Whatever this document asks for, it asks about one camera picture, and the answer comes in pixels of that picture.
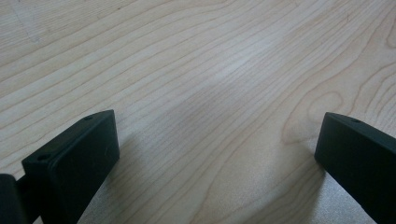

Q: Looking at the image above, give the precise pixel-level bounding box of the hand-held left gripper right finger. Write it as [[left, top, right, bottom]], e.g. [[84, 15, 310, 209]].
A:
[[314, 112, 396, 224]]

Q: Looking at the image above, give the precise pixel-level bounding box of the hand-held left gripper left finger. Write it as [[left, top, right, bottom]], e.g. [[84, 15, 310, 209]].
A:
[[21, 109, 120, 224]]

